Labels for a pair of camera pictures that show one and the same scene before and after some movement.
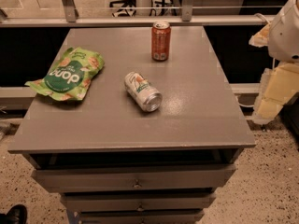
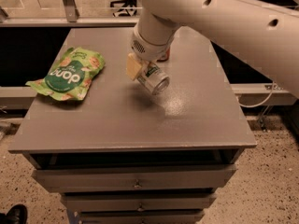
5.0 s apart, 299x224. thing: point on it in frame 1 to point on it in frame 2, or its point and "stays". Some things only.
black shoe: (16, 215) stays
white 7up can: (140, 90) to (156, 81)
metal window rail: (139, 20) stays
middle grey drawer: (136, 202) stays
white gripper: (285, 36) to (149, 51)
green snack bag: (68, 77) stays
